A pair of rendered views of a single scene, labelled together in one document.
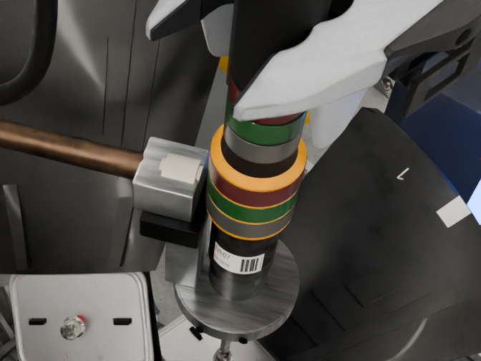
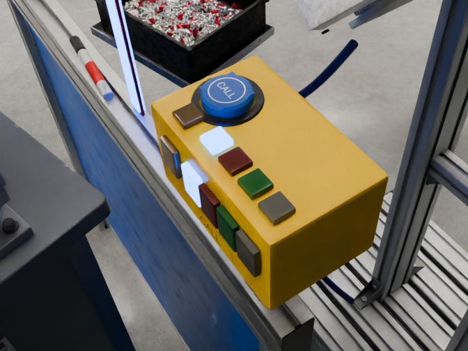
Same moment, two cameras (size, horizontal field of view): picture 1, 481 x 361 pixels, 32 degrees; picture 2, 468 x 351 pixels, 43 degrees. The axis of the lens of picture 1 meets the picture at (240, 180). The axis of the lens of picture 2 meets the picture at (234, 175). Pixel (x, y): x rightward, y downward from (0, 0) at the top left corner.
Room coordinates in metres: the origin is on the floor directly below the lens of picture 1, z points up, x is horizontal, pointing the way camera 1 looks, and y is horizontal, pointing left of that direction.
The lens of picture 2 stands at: (0.98, 0.05, 1.37)
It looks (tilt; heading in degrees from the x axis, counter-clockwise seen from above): 50 degrees down; 199
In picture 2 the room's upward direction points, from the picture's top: 4 degrees counter-clockwise
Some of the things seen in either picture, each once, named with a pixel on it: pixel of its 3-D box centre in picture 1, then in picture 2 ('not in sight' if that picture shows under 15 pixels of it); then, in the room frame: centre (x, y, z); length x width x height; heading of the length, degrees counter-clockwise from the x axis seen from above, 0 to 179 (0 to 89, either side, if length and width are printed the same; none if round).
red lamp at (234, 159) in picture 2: not in sight; (235, 161); (0.73, -0.03, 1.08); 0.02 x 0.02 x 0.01; 49
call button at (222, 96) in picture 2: not in sight; (227, 97); (0.67, -0.06, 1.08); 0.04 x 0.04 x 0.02
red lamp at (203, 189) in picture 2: not in sight; (210, 206); (0.74, -0.05, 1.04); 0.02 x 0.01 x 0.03; 49
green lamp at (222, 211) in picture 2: not in sight; (228, 228); (0.76, -0.03, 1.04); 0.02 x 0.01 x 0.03; 49
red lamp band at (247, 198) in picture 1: (257, 160); not in sight; (0.23, -0.01, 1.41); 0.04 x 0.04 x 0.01
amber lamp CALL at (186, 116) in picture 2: not in sight; (188, 115); (0.69, -0.08, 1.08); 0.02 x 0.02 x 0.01; 49
